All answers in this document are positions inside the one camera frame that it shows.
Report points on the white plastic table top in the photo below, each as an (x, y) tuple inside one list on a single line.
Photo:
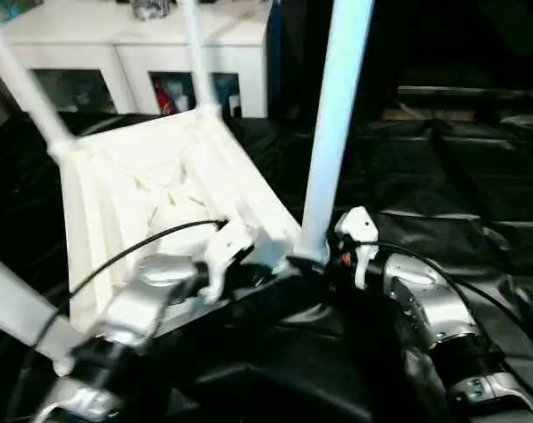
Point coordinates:
[(138, 185)]

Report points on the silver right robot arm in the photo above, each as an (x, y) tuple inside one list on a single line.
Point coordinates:
[(433, 304)]

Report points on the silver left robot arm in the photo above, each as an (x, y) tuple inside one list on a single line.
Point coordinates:
[(134, 304)]

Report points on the black mat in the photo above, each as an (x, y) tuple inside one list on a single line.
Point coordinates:
[(446, 176)]

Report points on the red bottle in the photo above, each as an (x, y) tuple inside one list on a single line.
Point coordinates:
[(162, 94)]

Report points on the dark metal bar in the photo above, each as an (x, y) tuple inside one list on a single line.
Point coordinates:
[(468, 92)]

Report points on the white sideboard cabinet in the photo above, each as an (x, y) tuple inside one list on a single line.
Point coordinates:
[(94, 44)]

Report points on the dark ornament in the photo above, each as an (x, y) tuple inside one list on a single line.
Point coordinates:
[(153, 6)]

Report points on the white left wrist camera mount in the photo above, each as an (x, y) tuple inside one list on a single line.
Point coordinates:
[(224, 247)]

